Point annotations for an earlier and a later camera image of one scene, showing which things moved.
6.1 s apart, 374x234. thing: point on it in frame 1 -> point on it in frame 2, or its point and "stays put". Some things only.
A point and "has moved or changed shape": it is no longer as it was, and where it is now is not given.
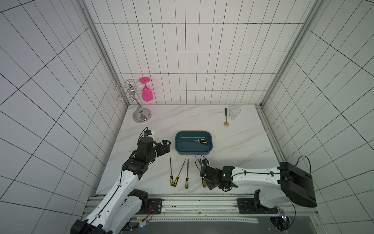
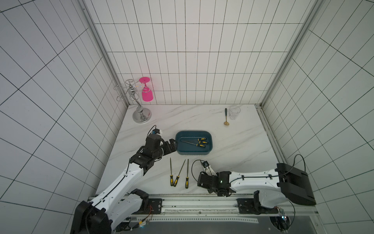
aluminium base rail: [232, 208] stays put
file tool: [187, 178] stays put
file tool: [198, 140] stays put
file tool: [203, 178] has moved or changed shape
